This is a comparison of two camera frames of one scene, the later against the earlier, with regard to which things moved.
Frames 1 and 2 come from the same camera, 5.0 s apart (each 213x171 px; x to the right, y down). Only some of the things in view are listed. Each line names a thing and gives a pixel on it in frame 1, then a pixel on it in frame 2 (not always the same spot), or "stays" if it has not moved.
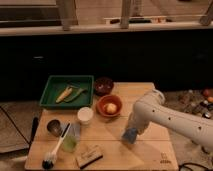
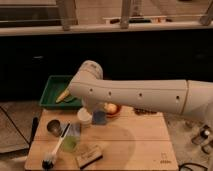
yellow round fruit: x=110 y=108 stays
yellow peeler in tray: x=63 y=95 stays
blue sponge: x=130 y=134 -> x=98 y=117
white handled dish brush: x=51 y=157 stays
